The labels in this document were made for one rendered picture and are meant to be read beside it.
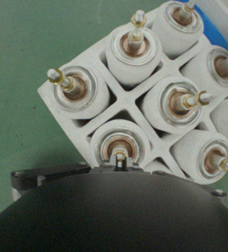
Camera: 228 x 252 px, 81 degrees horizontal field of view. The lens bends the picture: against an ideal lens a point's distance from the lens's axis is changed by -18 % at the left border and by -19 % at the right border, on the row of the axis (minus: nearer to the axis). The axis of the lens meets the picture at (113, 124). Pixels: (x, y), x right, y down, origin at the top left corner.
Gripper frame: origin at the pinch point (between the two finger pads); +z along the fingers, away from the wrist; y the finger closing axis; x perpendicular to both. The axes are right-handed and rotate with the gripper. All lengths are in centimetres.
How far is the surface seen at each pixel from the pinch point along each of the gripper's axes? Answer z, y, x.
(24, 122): 34.8, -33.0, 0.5
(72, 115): 10.0, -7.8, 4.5
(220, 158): 7.3, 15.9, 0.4
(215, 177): 9.6, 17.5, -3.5
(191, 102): 5.0, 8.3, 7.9
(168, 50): 17.0, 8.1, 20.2
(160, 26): 11.3, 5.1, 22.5
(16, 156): 35, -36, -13
